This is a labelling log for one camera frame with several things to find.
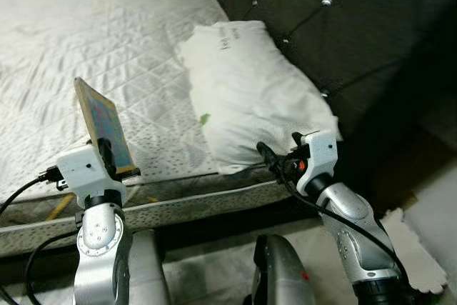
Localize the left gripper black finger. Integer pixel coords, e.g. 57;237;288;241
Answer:
96;137;119;180

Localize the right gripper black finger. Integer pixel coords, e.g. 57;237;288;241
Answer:
256;141;283;174

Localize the colourful wooden puzzle board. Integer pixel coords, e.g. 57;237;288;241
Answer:
74;76;141;177

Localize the white pillow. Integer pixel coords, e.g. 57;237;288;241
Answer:
176;21;342;175

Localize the silver right robot leg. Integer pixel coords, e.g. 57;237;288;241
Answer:
250;234;318;305

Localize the silver robot leg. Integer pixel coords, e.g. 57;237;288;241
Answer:
129;230;172;305
250;234;318;305

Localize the grey quilted mattress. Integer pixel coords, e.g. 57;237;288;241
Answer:
0;0;301;256

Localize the silver left robot leg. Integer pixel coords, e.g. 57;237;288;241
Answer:
129;230;172;305

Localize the dark tufted headboard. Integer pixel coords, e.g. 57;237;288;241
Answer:
209;0;457;213

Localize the white crumpled paper sheet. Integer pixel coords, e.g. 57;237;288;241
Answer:
378;209;448;295

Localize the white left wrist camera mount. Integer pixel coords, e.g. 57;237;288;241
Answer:
56;144;126;209

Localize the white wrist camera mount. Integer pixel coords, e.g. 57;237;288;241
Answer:
56;144;126;209
296;130;338;195

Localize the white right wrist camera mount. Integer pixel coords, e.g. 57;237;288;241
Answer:
296;130;338;195

